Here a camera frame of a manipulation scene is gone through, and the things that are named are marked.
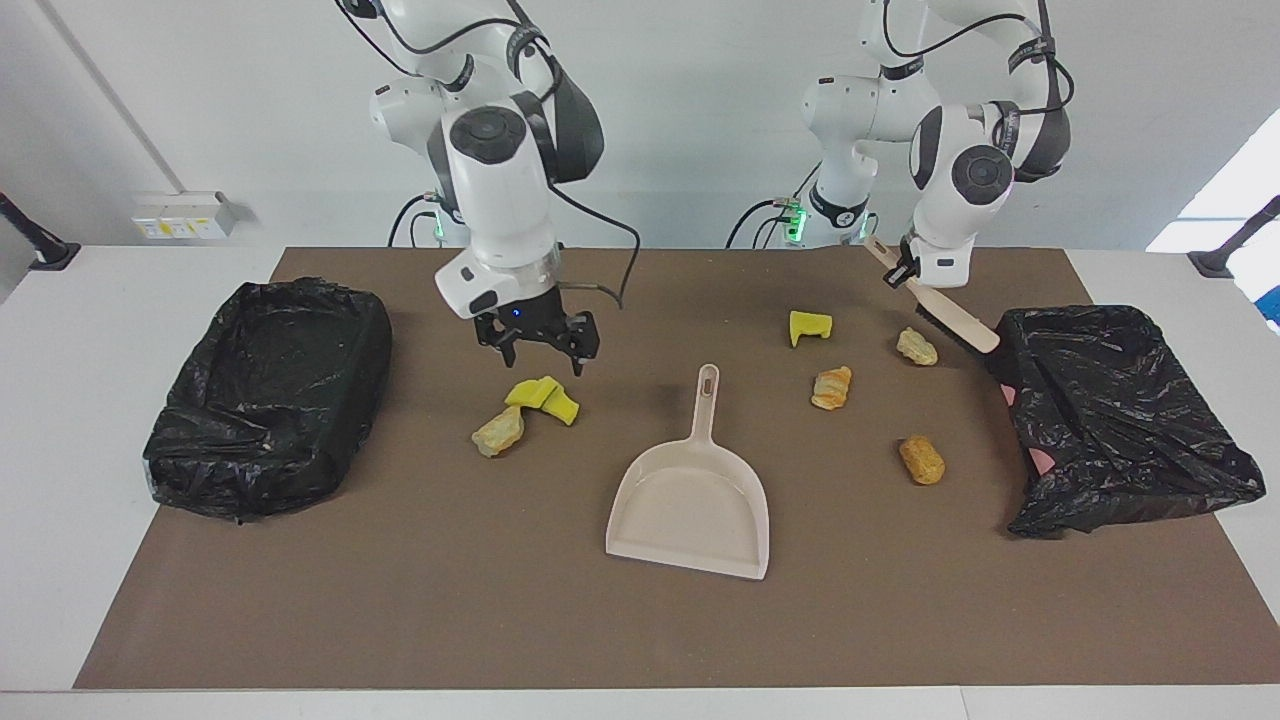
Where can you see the black clamp stand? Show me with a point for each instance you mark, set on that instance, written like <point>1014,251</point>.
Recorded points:
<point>1215,262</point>
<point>50,255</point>

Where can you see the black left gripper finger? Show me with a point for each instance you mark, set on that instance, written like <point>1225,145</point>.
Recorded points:
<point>896,274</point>

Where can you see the brown oval bread roll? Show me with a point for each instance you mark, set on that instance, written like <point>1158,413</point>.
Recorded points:
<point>921,460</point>

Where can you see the brown table mat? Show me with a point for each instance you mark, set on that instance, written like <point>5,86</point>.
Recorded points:
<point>640,620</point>

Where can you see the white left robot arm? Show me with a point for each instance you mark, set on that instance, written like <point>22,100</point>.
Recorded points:
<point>880,110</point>

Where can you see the beige plastic dustpan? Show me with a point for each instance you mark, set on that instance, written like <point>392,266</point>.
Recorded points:
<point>690,500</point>

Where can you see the pale bread piece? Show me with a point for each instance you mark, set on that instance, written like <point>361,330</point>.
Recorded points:
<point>917,347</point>

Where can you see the black trash bag lined bin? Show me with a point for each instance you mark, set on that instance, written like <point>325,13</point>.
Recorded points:
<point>270,400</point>

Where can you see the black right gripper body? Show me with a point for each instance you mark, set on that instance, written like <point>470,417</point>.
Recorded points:
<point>530,318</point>

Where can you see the white wall outlet box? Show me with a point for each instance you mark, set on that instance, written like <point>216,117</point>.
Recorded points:
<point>185,215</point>

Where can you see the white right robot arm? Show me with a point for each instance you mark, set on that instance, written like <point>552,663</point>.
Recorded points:
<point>500,200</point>

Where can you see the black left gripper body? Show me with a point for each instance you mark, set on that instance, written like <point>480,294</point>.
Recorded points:
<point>908,262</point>

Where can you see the black trash bag pink bin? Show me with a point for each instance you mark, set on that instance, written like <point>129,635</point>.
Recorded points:
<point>1120,420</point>

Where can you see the orange striped croissant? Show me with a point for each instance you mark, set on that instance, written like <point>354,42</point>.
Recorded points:
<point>831,388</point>

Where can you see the white wall conduit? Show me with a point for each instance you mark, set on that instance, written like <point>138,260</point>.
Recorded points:
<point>117,100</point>

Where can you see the notched yellow sponge piece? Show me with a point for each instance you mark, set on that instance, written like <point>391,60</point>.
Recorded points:
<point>808,325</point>

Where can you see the beige toast piece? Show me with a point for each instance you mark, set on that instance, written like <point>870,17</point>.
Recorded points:
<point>498,432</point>

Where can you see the pink plastic bin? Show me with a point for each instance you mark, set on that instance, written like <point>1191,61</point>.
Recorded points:
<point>1042,462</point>

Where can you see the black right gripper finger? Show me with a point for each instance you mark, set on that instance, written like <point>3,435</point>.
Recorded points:
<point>584,348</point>
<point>510,350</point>

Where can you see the beige hand brush black bristles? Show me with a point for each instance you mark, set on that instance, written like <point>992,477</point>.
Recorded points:
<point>955,315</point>

